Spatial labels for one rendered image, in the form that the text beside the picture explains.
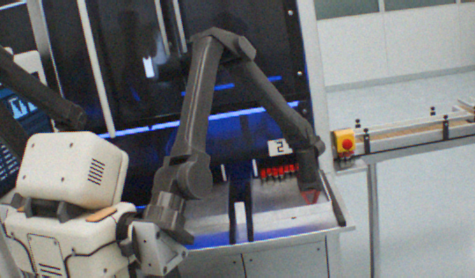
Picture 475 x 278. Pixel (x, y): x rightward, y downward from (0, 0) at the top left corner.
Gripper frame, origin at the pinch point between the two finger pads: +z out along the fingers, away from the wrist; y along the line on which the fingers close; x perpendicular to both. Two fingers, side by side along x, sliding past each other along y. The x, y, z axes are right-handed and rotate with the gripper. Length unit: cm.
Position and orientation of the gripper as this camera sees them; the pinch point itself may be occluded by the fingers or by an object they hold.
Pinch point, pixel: (311, 206)
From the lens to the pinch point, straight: 143.2
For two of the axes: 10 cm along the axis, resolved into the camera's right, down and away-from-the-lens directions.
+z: 1.7, 9.6, 2.3
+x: -9.9, 1.6, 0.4
